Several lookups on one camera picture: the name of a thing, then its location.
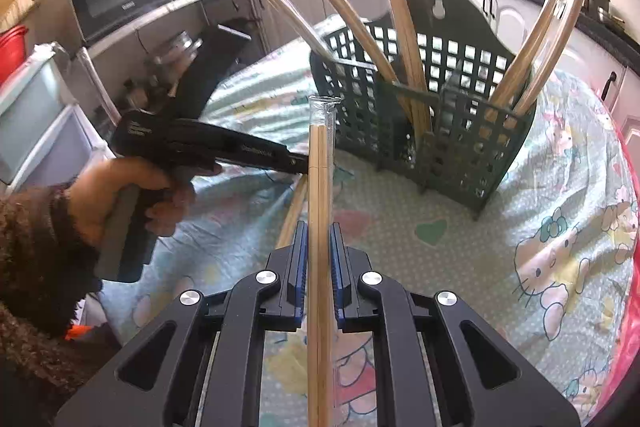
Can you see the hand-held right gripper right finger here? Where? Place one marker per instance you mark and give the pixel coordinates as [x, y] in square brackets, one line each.
[337, 277]

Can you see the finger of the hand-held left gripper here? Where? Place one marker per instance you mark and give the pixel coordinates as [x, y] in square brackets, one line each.
[255, 152]
[215, 62]

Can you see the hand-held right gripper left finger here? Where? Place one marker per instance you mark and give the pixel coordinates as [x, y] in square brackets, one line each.
[301, 277]

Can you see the bamboo chopstick pair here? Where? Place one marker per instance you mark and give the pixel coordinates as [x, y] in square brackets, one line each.
[295, 207]
[560, 42]
[525, 52]
[350, 22]
[320, 187]
[405, 32]
[290, 17]

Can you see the green plastic utensil basket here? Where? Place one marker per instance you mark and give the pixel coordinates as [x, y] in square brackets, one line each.
[450, 147]

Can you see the person's left forearm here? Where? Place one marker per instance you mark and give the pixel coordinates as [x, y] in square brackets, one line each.
[35, 257]

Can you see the person's left hand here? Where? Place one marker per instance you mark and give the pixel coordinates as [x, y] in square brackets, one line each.
[105, 192]

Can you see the glass jar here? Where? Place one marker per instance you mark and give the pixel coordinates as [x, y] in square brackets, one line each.
[176, 49]

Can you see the white side counter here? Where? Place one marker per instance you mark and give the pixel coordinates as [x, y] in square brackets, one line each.
[165, 14]

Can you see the plastic drawer unit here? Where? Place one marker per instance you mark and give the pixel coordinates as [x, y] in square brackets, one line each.
[35, 107]

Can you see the red plastic bowls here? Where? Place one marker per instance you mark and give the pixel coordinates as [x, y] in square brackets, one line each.
[11, 52]

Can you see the cartoon printed blanket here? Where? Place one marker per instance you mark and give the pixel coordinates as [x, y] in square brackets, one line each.
[500, 232]

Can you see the pink fleece blanket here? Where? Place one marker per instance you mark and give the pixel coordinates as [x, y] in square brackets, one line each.
[622, 357]

